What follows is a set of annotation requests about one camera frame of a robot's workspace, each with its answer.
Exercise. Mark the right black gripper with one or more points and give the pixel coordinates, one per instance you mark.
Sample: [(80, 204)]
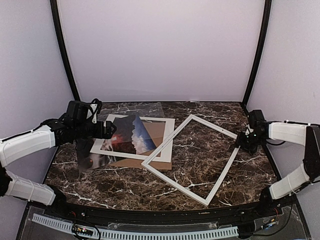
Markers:
[(239, 141)]

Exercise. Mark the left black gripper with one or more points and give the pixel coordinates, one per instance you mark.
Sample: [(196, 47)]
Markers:
[(108, 134)]

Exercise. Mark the clear acrylic sheet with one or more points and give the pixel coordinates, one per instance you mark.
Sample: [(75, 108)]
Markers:
[(125, 115)]

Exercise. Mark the white picture frame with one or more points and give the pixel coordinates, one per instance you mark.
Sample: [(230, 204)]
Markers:
[(204, 201)]

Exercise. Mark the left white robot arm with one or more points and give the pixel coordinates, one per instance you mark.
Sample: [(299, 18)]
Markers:
[(50, 134)]

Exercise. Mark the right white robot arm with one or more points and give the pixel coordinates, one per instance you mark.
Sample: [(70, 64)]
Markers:
[(304, 134)]

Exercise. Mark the landscape photo print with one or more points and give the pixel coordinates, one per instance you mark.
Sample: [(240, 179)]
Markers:
[(130, 137)]

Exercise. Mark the white photo mat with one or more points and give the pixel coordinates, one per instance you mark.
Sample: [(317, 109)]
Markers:
[(169, 128)]

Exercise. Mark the brown cardboard backing board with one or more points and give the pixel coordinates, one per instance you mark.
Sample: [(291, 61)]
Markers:
[(156, 131)]

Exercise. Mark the small circuit board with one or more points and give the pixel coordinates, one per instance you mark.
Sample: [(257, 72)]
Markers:
[(81, 231)]

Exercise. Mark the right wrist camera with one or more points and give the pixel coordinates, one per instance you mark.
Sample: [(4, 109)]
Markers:
[(256, 121)]

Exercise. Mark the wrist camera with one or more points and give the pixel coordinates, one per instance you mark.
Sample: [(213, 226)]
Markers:
[(256, 121), (79, 112)]

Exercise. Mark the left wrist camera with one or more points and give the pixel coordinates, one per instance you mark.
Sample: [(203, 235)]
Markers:
[(79, 112)]

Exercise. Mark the black front rail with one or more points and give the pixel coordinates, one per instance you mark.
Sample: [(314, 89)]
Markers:
[(104, 203)]

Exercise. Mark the white slotted cable duct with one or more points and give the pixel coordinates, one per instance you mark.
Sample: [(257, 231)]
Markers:
[(107, 234)]

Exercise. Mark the left black corner post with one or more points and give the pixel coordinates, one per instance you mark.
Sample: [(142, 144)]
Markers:
[(63, 50)]

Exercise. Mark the black corner post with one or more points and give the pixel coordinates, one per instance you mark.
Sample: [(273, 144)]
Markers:
[(63, 50), (258, 52)]

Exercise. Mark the right black corner post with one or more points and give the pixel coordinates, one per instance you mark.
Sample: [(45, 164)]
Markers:
[(258, 52)]

